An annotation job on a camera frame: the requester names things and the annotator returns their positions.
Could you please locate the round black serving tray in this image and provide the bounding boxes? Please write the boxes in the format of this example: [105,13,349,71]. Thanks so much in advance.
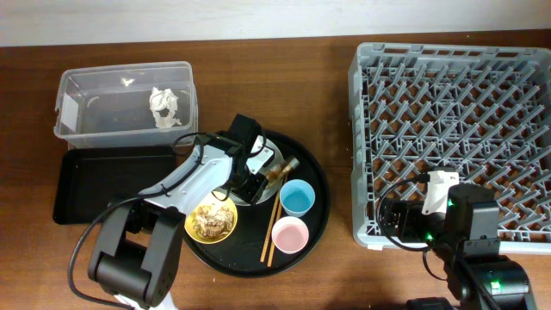
[183,131,331,278]

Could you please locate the grey dishwasher rack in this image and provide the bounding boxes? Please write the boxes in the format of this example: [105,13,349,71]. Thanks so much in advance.
[348,42,550,255]

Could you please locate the grey round plate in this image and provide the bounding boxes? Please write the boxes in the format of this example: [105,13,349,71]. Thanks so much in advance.
[220,134,285,206]

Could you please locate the right black cable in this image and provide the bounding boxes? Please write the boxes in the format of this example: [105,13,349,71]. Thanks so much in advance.
[375,172,449,283]

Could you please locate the pink plastic cup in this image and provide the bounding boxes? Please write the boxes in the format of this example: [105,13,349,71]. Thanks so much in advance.
[275,216,309,254]

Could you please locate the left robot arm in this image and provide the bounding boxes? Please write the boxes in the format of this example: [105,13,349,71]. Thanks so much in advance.
[88,132,275,309]

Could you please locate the white tissue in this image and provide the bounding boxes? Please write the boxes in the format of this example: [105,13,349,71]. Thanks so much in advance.
[149,87,182,128]

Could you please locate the gold foil wrapper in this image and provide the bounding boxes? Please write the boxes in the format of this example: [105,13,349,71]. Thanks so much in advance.
[266,156,300,188]

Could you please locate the clear plastic waste bin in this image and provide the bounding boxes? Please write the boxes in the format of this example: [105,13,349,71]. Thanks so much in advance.
[53,61,199,148]

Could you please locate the yellow bowl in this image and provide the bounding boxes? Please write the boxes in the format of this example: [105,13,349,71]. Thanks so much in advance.
[184,192,238,245]

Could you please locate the wooden chopstick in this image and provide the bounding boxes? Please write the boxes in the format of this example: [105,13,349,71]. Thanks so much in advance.
[260,190,281,267]
[267,201,282,268]

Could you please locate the brown food scraps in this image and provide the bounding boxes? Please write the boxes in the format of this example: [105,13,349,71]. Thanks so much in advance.
[193,204,234,239]

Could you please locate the black rectangular tray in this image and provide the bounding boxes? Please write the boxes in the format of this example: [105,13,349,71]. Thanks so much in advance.
[53,146,176,225]

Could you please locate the blue plastic cup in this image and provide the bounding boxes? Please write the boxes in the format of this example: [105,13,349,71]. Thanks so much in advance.
[279,179,315,217]

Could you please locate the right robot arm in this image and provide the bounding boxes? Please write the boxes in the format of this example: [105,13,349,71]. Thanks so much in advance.
[377,183,537,309]

